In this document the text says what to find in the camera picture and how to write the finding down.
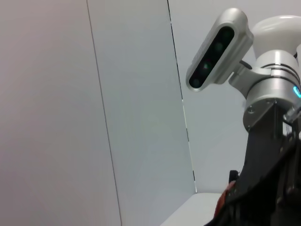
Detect black bag with brown handles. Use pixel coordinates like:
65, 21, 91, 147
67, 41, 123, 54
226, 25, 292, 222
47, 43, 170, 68
162, 169, 301, 226

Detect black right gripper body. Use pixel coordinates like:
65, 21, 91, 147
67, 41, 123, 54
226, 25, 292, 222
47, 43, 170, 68
235, 100, 301, 203

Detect right gripper cable, silver plugs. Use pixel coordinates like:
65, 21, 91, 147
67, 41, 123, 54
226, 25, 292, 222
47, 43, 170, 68
283, 105, 301, 123

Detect silver right wrist depth camera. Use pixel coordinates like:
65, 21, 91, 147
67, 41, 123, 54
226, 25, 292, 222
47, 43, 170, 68
185, 8, 255, 93

